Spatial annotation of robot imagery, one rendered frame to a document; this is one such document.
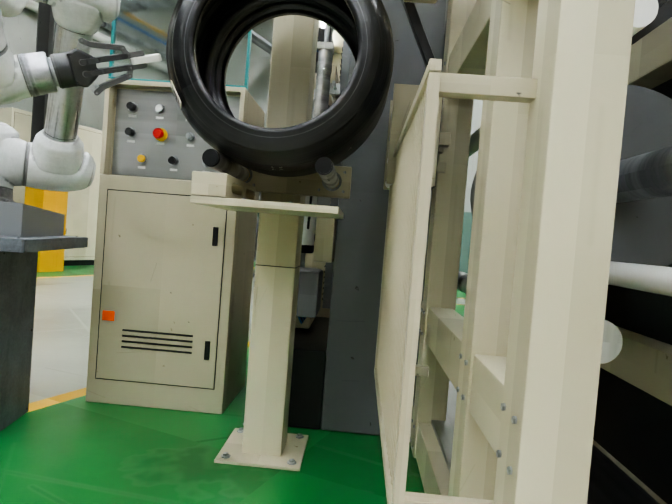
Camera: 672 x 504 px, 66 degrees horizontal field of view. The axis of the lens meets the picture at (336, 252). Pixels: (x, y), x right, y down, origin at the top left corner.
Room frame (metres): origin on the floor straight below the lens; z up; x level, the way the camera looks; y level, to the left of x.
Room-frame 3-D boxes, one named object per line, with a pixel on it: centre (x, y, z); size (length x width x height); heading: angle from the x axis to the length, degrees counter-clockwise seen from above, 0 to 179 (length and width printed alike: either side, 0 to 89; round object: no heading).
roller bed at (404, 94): (1.64, -0.21, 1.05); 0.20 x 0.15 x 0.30; 177
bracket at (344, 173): (1.62, 0.17, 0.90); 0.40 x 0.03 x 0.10; 87
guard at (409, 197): (1.20, -0.14, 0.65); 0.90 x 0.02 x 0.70; 177
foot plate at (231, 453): (1.70, 0.19, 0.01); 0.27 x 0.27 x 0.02; 87
